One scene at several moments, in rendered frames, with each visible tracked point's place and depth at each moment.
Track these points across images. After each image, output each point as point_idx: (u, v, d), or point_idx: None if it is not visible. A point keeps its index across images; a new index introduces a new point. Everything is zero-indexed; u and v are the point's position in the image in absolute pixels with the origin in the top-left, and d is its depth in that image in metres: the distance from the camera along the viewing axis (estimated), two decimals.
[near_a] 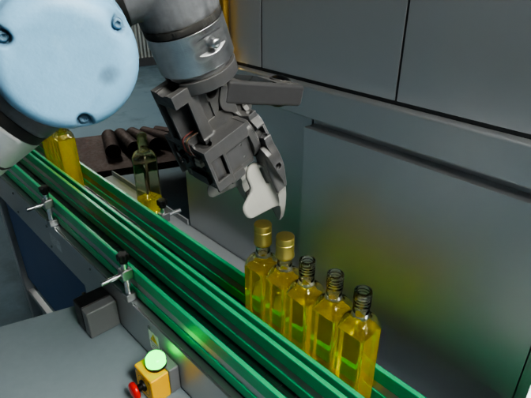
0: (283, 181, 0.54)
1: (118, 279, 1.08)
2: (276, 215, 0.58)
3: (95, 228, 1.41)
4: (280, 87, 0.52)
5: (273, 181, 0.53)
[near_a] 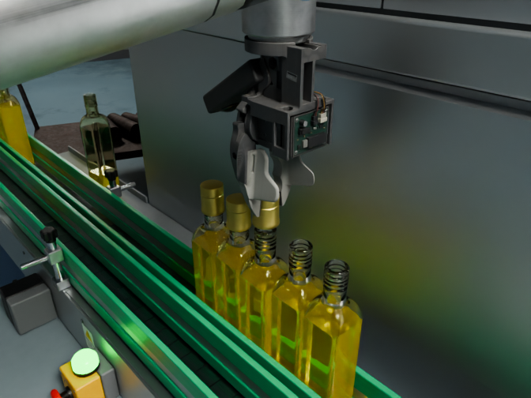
0: None
1: (43, 261, 0.88)
2: (281, 202, 0.61)
3: (37, 206, 1.20)
4: None
5: None
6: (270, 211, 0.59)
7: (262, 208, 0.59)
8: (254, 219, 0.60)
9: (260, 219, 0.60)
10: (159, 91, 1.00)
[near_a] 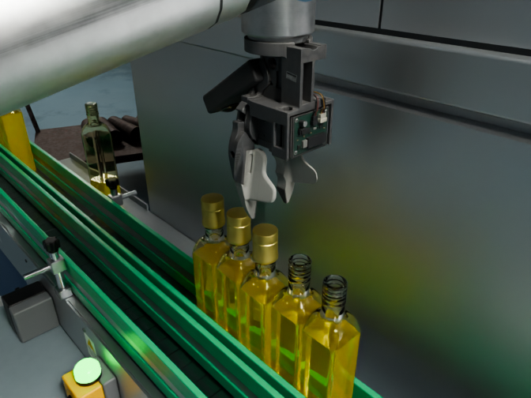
0: None
1: (46, 272, 0.89)
2: (286, 200, 0.61)
3: (39, 214, 1.22)
4: None
5: None
6: (269, 247, 0.62)
7: (261, 244, 0.61)
8: (254, 254, 0.63)
9: (259, 255, 0.62)
10: (160, 103, 1.01)
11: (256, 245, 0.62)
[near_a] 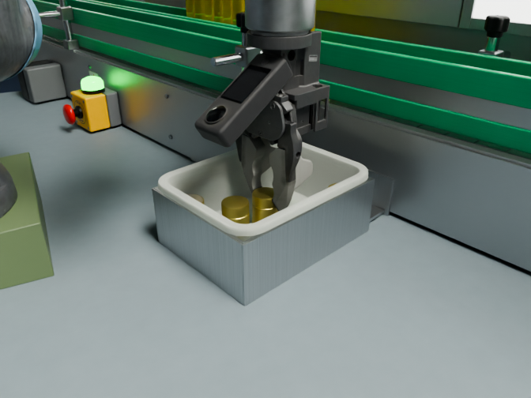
0: (240, 152, 0.61)
1: (56, 16, 1.02)
2: None
3: None
4: (217, 99, 0.52)
5: None
6: None
7: None
8: None
9: None
10: None
11: None
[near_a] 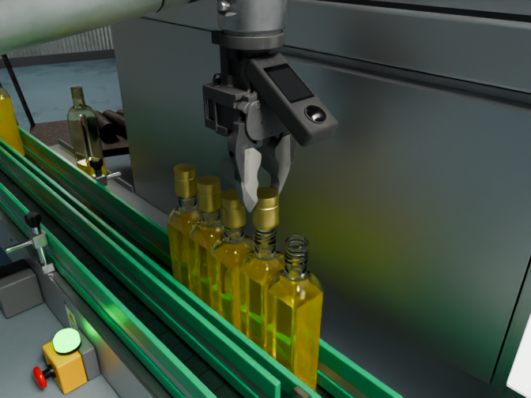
0: (237, 174, 0.55)
1: (28, 245, 0.91)
2: (249, 206, 0.60)
3: (25, 196, 1.24)
4: (286, 107, 0.49)
5: (234, 166, 0.56)
6: (236, 211, 0.64)
7: (228, 208, 0.63)
8: (222, 219, 0.65)
9: (227, 219, 0.64)
10: (141, 83, 1.03)
11: (224, 209, 0.64)
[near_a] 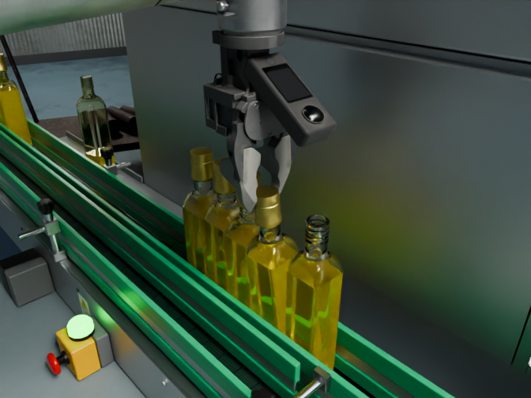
0: (235, 173, 0.55)
1: (40, 232, 0.90)
2: (249, 206, 0.60)
3: (35, 186, 1.23)
4: (284, 107, 0.49)
5: (233, 165, 0.56)
6: None
7: None
8: (238, 199, 0.65)
9: None
10: (152, 71, 1.03)
11: None
